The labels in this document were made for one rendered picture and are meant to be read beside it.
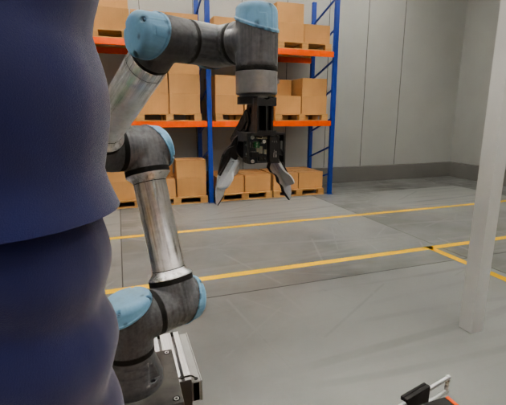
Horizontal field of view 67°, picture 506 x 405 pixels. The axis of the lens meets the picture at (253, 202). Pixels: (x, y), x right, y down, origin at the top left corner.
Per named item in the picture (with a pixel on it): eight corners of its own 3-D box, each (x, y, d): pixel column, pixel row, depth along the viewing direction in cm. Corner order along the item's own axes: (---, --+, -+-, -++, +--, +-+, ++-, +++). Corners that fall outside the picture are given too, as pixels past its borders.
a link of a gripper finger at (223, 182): (210, 202, 67) (238, 157, 67) (202, 195, 73) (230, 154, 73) (224, 210, 68) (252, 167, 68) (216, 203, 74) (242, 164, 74)
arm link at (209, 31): (170, 23, 72) (206, 12, 65) (216, 32, 80) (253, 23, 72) (172, 67, 74) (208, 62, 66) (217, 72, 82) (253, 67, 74)
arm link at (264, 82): (230, 73, 71) (271, 75, 73) (230, 99, 72) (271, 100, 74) (242, 68, 64) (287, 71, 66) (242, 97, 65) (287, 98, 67)
